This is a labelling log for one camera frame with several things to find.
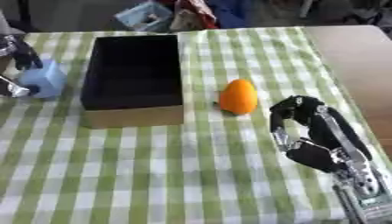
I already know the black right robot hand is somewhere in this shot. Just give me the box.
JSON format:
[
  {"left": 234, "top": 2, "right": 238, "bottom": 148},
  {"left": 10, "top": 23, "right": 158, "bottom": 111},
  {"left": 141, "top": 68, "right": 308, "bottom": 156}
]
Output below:
[{"left": 268, "top": 94, "right": 375, "bottom": 173}]

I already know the red patterned bag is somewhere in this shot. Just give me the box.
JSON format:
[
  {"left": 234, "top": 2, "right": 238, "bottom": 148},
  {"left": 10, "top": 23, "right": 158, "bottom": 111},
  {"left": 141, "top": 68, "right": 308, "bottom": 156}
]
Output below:
[{"left": 168, "top": 0, "right": 221, "bottom": 32}]

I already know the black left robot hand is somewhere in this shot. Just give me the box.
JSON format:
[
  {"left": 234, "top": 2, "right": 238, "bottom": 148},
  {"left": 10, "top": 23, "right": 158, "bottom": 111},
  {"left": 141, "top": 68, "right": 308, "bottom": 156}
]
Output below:
[{"left": 0, "top": 34, "right": 46, "bottom": 98}]

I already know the orange toy fruit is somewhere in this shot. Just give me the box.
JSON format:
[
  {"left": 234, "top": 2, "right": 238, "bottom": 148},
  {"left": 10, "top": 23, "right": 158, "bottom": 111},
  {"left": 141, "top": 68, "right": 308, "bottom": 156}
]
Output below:
[{"left": 217, "top": 78, "right": 261, "bottom": 116}]

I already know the cardboard box black inside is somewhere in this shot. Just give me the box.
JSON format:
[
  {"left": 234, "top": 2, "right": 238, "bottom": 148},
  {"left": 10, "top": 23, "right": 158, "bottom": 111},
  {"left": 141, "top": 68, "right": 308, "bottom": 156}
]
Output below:
[{"left": 78, "top": 34, "right": 187, "bottom": 130}]

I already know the light blue bag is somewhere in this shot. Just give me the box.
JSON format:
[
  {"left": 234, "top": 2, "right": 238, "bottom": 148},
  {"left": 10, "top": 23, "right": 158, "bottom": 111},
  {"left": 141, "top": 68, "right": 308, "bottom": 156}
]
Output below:
[{"left": 113, "top": 1, "right": 175, "bottom": 32}]

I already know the light blue block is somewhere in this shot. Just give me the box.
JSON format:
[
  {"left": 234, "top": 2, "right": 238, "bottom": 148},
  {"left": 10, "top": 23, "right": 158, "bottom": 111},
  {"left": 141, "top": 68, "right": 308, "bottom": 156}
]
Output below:
[{"left": 17, "top": 59, "right": 71, "bottom": 101}]

